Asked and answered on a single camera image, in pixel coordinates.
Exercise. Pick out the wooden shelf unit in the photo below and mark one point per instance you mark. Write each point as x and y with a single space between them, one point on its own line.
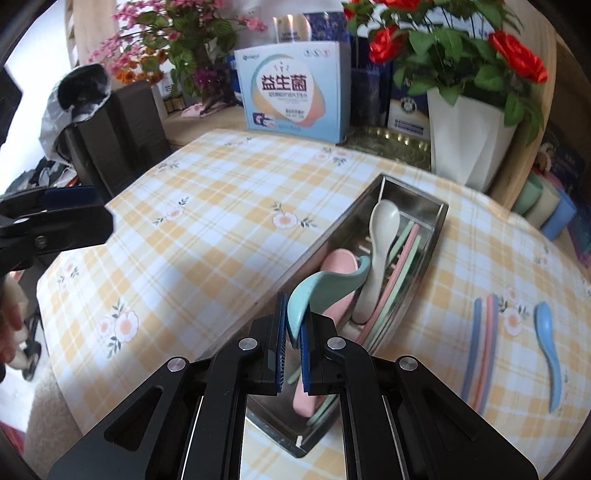
554 92

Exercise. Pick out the blue chopstick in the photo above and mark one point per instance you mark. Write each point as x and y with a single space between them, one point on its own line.
472 350
497 318

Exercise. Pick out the gold and blue box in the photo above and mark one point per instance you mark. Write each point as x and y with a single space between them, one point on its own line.
295 27

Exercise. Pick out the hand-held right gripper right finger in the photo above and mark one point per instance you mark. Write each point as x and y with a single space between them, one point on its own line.
304 364

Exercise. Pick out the green spoon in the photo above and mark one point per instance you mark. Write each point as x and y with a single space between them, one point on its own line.
314 290

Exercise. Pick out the white box with round label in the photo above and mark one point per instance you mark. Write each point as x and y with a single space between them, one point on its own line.
295 92

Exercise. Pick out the metal utensil tray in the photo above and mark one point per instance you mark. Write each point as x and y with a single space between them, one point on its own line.
323 249

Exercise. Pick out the yellow checked tablecloth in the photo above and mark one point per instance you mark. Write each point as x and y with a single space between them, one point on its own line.
207 230

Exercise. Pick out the person's left hand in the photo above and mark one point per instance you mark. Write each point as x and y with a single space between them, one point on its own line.
9 332

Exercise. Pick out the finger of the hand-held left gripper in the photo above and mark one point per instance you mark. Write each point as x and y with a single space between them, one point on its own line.
69 235
69 196

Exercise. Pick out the pink spoon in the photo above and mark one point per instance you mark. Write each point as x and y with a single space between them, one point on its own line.
337 277

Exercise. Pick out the red rose plant white pot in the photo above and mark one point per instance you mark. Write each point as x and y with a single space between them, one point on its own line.
461 138

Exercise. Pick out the grey and black cloth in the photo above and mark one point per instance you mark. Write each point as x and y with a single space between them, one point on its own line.
60 101

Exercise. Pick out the pink blossom flower arrangement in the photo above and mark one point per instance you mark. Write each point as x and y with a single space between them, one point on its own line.
184 27

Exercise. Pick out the white spoon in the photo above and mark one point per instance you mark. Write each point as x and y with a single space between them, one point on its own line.
381 258

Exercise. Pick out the blue printed box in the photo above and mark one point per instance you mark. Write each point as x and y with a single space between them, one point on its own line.
568 161

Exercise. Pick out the pink chopstick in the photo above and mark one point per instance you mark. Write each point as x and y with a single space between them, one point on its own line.
485 360
410 251

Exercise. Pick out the dark blue box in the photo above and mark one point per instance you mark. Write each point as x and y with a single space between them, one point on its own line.
364 92

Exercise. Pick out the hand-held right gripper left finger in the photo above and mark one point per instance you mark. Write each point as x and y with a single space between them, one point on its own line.
279 341

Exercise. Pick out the black chair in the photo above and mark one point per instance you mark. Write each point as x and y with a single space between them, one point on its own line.
129 134

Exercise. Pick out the small white blue box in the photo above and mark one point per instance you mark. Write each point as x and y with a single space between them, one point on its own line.
406 110

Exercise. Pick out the green cup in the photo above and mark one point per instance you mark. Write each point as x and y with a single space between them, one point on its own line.
526 196

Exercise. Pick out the blue spoon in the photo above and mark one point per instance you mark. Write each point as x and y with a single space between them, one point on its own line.
545 323

